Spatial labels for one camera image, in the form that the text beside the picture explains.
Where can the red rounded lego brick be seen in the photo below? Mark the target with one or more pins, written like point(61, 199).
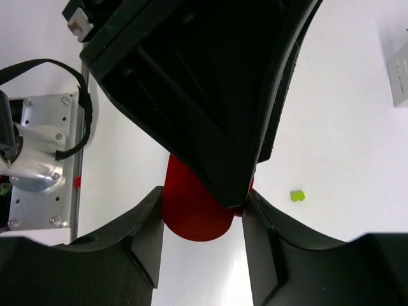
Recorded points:
point(188, 207)

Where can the tiny lime lego stud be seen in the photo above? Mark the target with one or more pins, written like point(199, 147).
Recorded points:
point(297, 196)

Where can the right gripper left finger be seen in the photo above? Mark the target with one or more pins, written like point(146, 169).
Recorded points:
point(117, 264)

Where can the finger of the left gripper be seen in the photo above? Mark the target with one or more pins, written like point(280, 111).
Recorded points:
point(202, 78)

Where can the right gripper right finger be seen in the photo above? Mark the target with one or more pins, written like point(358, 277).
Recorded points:
point(291, 264)

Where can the white slotted container far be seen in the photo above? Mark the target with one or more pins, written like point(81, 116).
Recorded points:
point(392, 31)

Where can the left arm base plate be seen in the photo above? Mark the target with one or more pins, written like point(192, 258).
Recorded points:
point(43, 196)

